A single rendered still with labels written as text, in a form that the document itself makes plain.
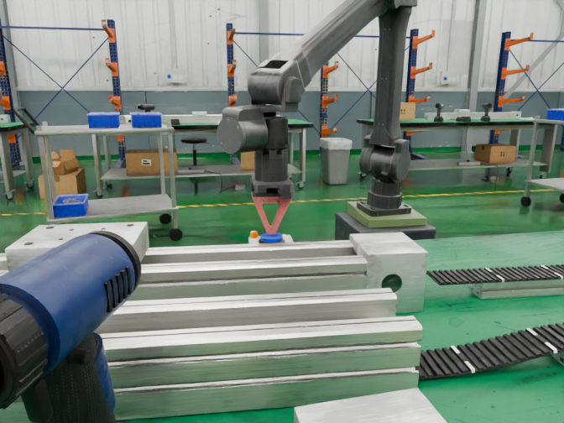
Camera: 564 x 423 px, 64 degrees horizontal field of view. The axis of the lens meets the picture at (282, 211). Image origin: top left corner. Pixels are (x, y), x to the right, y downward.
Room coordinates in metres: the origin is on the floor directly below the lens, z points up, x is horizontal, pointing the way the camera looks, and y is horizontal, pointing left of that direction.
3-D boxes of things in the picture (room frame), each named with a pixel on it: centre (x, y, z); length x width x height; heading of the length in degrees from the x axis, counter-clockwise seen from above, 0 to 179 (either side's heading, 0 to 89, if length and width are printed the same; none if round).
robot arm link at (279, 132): (0.77, 0.02, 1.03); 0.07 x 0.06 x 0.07; 141
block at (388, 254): (0.67, -0.16, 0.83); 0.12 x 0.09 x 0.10; 7
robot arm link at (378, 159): (1.11, -0.26, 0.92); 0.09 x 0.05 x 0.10; 140
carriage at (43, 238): (0.61, 0.28, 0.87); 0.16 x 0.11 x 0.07; 97
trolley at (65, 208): (3.38, 1.35, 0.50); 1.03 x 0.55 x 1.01; 113
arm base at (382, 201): (1.13, -0.27, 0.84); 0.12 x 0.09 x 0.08; 110
